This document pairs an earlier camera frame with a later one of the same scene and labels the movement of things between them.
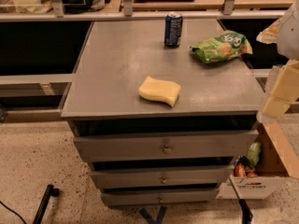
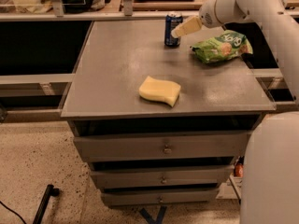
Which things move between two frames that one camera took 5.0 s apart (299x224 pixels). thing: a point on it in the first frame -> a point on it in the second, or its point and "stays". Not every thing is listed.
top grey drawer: (162, 146) stays
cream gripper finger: (284, 91) -> (214, 12)
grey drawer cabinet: (144, 152) stays
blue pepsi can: (173, 30) stays
